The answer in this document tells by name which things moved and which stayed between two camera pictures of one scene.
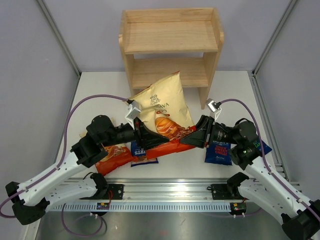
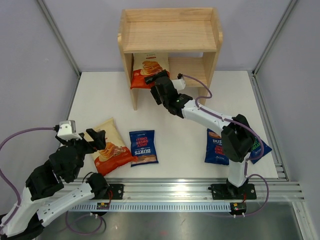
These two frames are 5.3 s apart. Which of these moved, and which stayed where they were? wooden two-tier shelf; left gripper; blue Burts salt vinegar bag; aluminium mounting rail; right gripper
Moved: left gripper; right gripper
Stayed: blue Burts salt vinegar bag; wooden two-tier shelf; aluminium mounting rail
